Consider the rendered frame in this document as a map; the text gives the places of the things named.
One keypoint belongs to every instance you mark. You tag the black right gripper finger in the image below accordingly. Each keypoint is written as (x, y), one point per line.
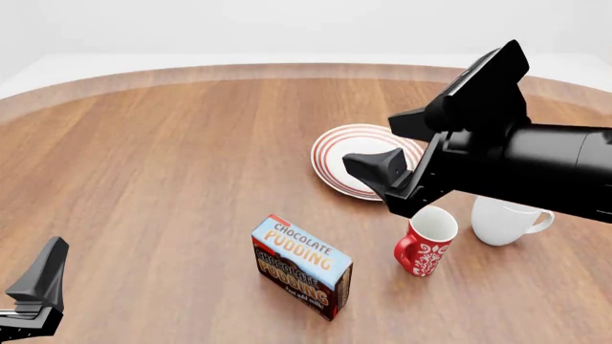
(411, 123)
(378, 170)

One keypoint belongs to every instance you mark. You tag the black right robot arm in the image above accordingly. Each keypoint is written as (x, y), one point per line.
(540, 161)

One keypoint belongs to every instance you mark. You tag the red mug with white pattern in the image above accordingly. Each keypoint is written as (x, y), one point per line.
(425, 251)

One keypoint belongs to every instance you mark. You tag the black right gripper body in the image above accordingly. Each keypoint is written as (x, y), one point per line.
(425, 182)

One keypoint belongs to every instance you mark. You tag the chocolate pudding box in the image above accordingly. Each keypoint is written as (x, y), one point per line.
(301, 258)

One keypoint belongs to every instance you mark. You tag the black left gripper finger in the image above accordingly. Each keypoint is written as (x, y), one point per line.
(45, 272)

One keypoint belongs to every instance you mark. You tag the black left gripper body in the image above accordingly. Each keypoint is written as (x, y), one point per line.
(33, 322)

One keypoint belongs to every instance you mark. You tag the white plate with red rings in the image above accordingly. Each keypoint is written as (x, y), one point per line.
(334, 150)

